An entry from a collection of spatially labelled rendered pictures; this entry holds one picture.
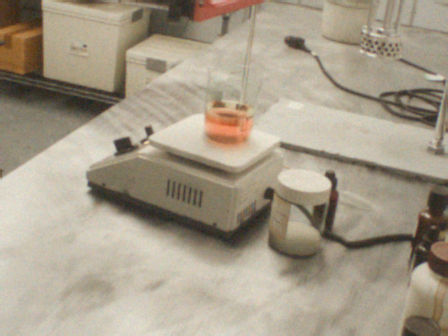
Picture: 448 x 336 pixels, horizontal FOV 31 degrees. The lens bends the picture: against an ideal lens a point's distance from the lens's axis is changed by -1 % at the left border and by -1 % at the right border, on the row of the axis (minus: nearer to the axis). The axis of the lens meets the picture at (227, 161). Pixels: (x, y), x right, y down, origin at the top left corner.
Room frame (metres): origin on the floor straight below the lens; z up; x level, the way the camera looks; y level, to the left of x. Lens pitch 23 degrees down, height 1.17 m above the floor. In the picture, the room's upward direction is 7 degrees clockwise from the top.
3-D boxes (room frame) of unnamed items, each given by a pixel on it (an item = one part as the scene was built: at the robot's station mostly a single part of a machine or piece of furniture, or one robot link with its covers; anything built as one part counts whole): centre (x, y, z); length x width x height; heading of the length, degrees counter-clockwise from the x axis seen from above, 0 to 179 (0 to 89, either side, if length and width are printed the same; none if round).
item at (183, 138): (0.87, 0.02, 0.83); 0.12 x 0.12 x 0.01; 65
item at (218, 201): (0.88, 0.04, 0.79); 0.22 x 0.13 x 0.08; 65
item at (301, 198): (0.80, -0.09, 0.79); 0.06 x 0.06 x 0.08
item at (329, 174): (0.86, -0.12, 0.78); 0.03 x 0.03 x 0.07
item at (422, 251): (0.74, -0.22, 0.79); 0.03 x 0.03 x 0.07
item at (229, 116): (0.87, 0.00, 0.88); 0.07 x 0.06 x 0.08; 81
